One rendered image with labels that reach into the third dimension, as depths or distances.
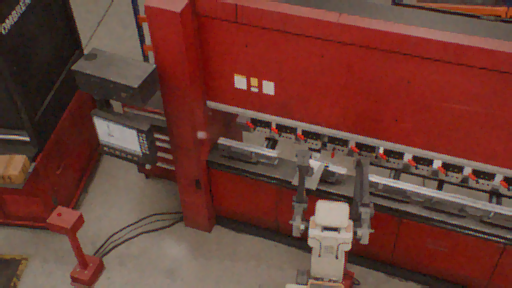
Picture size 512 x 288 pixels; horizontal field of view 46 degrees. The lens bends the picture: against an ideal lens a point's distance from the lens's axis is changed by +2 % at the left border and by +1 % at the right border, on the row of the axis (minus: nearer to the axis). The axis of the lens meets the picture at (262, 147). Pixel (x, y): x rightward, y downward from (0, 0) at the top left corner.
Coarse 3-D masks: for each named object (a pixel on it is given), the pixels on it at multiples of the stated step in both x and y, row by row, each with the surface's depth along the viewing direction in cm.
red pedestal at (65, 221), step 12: (60, 216) 449; (72, 216) 449; (60, 228) 447; (72, 228) 445; (72, 240) 466; (84, 264) 491; (96, 264) 499; (72, 276) 494; (84, 276) 492; (96, 276) 502
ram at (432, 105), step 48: (240, 48) 401; (288, 48) 387; (336, 48) 374; (240, 96) 432; (288, 96) 416; (336, 96) 400; (384, 96) 386; (432, 96) 374; (480, 96) 362; (432, 144) 400; (480, 144) 386
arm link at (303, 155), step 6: (300, 150) 377; (306, 150) 377; (300, 156) 374; (306, 156) 374; (300, 162) 372; (306, 162) 372; (300, 168) 373; (306, 168) 373; (300, 174) 377; (300, 180) 380; (300, 186) 383; (300, 192) 386; (294, 198) 392; (300, 198) 389; (306, 198) 392; (294, 204) 393; (306, 204) 392; (306, 210) 394
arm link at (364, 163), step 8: (360, 160) 404; (368, 160) 404; (360, 168) 405; (368, 168) 402; (368, 176) 399; (368, 184) 397; (368, 192) 394; (360, 200) 394; (368, 200) 392; (360, 208) 388
